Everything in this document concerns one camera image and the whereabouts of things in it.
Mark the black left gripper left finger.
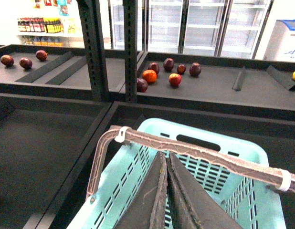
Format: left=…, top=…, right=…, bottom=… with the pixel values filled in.
left=115, top=152, right=167, bottom=229

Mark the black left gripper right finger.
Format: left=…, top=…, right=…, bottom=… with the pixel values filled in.
left=167, top=153, right=241, bottom=229

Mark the light blue plastic basket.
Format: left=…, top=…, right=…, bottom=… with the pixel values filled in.
left=69, top=118, right=285, bottom=229

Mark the red yellow apple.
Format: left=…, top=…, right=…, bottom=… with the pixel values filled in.
left=169, top=73, right=182, bottom=87

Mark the dark red apple right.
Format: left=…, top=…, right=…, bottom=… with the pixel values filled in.
left=189, top=62, right=201, bottom=77

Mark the small dark red apple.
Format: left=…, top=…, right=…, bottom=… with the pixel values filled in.
left=177, top=64, right=186, bottom=75

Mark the dark red apple back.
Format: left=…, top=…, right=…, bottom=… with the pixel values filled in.
left=163, top=58, right=175, bottom=72

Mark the dark red apple left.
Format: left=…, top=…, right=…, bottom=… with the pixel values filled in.
left=148, top=62, right=160, bottom=74

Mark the dark purple fruit front left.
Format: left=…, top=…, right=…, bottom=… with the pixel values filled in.
left=137, top=78, right=148, bottom=93

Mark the black shelf divider left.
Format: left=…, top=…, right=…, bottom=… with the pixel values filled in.
left=232, top=67, right=246, bottom=91

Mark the black shelf divider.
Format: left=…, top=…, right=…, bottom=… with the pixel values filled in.
left=232, top=67, right=246, bottom=91
left=266, top=65, right=295, bottom=92

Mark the black left lower tray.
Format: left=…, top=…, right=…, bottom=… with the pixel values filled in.
left=0, top=94, right=110, bottom=229

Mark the orange fruit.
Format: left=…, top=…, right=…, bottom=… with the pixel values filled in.
left=142, top=70, right=157, bottom=83

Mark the black upper produce tray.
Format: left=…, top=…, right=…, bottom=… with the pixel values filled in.
left=137, top=52, right=295, bottom=115

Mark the black divider strip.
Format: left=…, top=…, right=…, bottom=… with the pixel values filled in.
left=45, top=56, right=87, bottom=85
left=16, top=52, right=74, bottom=83

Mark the black shelf divider right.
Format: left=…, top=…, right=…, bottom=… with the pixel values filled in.
left=266, top=65, right=295, bottom=92

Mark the black left upper tray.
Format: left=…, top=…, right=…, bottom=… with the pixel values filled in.
left=0, top=44, right=125, bottom=102

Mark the black divider strip left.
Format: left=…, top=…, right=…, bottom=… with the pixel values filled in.
left=16, top=52, right=74, bottom=83

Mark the glass door refrigerator row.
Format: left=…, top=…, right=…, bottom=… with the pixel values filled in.
left=108, top=0, right=274, bottom=59

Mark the white blue chest freezer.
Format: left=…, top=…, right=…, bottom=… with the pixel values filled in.
left=263, top=20, right=295, bottom=62

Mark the dark red fruit back left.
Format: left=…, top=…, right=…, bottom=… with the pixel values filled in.
left=35, top=50, right=48, bottom=62

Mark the dark red fruit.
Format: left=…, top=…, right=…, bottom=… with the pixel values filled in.
left=35, top=50, right=48, bottom=62
left=0, top=55, right=14, bottom=67
left=19, top=57, right=32, bottom=70

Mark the dark red fruit middle left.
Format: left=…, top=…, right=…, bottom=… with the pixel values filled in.
left=19, top=57, right=32, bottom=70

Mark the dark red fruit far left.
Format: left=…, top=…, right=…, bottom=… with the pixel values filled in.
left=0, top=55, right=14, bottom=67

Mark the grocery shelf with bottles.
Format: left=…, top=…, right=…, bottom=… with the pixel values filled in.
left=16, top=0, right=84, bottom=48

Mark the black rack post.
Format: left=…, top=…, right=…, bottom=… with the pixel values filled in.
left=77, top=0, right=109, bottom=102
left=123, top=0, right=137, bottom=103

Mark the black left rack post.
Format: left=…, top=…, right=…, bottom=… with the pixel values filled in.
left=77, top=0, right=109, bottom=102

